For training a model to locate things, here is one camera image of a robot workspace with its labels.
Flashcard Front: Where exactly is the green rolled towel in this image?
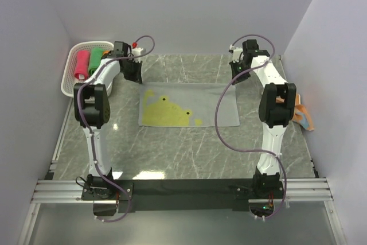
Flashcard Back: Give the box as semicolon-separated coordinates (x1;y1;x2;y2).
88;47;104;76

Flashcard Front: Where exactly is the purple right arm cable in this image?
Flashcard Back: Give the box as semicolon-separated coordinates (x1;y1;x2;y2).
213;34;290;221

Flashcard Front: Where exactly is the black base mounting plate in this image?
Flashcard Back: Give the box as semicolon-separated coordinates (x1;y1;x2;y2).
81;177;284;212

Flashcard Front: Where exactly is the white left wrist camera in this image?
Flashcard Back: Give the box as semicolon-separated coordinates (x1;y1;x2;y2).
131;47;146;58

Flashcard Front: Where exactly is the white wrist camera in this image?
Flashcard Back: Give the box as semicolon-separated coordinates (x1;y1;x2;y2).
229;45;243;63
131;47;146;58

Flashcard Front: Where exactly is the orange patterned towel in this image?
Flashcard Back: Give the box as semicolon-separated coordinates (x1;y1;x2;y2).
291;93;314;131

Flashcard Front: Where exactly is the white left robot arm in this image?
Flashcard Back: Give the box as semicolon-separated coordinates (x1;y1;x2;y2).
74;41;146;200

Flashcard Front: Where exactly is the grey yellow frog towel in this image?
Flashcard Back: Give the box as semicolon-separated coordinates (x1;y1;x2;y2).
138;83;227;127

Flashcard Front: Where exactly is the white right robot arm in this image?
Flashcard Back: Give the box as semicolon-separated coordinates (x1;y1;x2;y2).
229;39;296;199

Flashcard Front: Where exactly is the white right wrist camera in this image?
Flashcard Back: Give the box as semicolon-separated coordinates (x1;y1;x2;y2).
229;45;243;63

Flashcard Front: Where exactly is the aluminium rail frame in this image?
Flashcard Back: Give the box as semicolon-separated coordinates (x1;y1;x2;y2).
18;96;346;244

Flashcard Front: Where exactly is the pink rolled towel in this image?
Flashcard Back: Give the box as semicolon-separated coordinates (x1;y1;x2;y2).
74;50;90;80

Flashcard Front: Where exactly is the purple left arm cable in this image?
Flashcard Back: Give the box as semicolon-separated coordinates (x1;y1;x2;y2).
78;35;156;223

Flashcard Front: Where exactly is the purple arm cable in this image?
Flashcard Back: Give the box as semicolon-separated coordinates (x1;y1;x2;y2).
213;34;290;221
78;35;156;223

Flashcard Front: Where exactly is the white plastic basket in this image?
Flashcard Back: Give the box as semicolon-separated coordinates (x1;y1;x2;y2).
61;41;114;98

